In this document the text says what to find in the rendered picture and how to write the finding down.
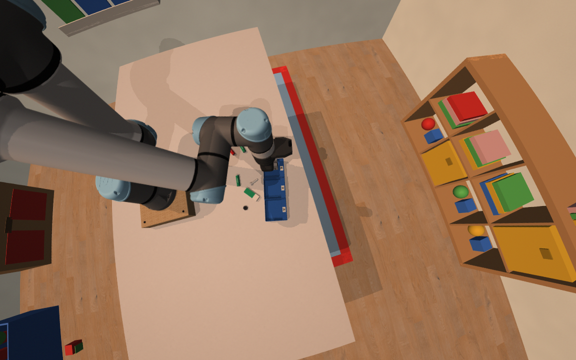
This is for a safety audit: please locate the green rectangular block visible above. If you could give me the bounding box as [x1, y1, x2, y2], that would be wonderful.
[244, 188, 260, 202]

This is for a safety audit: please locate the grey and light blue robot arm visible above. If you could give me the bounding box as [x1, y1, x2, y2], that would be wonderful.
[0, 0, 274, 211]

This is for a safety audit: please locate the blue rack of bins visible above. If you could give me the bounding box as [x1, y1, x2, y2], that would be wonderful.
[263, 158, 287, 222]

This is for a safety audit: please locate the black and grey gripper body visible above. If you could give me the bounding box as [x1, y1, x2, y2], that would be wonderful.
[250, 137, 293, 172]

